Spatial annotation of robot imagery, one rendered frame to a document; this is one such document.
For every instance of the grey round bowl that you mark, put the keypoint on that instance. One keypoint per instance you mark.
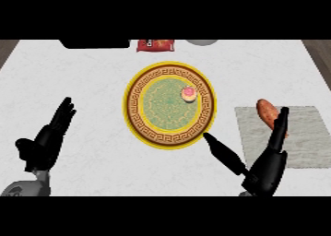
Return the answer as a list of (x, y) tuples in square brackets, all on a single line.
[(201, 42)]

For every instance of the black appliance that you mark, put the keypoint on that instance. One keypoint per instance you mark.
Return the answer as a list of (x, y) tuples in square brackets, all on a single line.
[(95, 43)]

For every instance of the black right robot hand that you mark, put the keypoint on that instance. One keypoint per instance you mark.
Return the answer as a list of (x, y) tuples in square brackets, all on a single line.
[(266, 172)]

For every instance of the pink frosted cupcake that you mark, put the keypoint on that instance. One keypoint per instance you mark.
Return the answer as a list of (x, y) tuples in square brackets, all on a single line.
[(188, 94)]

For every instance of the orange sweet potato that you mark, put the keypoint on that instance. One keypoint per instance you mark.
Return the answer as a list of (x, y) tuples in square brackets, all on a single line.
[(266, 112)]

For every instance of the red snack bag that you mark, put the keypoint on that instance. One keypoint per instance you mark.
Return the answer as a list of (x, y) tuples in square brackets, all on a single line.
[(155, 45)]

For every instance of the round yellow patterned placemat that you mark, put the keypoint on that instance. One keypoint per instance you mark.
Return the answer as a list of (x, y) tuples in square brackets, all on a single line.
[(169, 105)]

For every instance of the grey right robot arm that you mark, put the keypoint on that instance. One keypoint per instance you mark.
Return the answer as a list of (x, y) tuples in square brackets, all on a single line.
[(244, 194)]

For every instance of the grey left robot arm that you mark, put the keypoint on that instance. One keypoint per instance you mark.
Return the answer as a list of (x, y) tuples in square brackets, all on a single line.
[(28, 185)]

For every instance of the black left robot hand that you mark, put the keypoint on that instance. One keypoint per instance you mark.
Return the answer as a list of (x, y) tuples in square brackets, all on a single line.
[(46, 141)]

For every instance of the grey rectangular cloth mat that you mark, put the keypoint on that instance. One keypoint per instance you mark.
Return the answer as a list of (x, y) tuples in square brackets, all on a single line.
[(303, 138)]

